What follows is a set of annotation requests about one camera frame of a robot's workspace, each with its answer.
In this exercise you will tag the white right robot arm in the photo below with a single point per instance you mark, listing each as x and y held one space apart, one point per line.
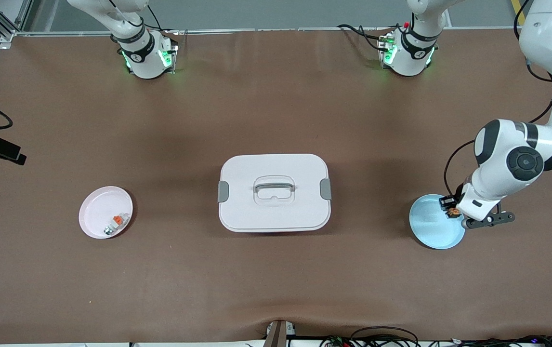
136 43

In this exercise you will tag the aluminium frame profile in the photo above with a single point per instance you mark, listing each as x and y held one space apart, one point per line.
1 26

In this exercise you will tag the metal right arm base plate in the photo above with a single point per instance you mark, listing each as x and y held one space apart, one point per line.
172 60

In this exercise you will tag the metal table clamp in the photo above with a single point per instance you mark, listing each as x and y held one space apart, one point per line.
278 335

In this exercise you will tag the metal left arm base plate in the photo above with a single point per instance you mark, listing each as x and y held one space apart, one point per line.
383 48

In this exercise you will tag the light blue round plate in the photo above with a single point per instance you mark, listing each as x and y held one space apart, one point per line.
432 226

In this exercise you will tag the white lidded storage box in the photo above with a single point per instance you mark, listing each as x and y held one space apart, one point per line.
276 212

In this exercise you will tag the clear table edge strip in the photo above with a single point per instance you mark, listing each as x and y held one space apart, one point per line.
281 30

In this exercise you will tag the small silver metal part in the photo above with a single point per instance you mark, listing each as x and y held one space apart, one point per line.
108 231

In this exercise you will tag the pink round plate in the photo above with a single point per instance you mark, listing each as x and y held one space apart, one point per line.
100 212

